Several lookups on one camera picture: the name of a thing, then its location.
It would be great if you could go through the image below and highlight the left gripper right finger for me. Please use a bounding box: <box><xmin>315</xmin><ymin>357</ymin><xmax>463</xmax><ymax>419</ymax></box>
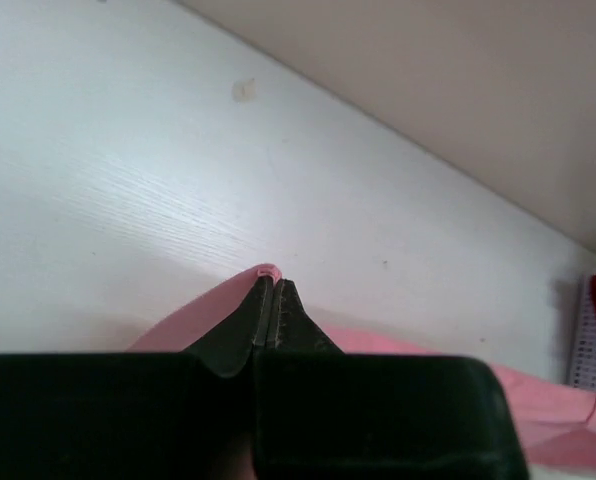
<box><xmin>253</xmin><ymin>280</ymin><xmax>528</xmax><ymax>479</ymax></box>

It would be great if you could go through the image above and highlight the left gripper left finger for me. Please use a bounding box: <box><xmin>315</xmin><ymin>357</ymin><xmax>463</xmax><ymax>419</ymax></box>
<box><xmin>0</xmin><ymin>277</ymin><xmax>273</xmax><ymax>479</ymax></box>

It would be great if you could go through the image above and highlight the white plastic basket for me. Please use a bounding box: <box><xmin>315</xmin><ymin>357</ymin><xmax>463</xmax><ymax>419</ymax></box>
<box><xmin>567</xmin><ymin>275</ymin><xmax>596</xmax><ymax>392</ymax></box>

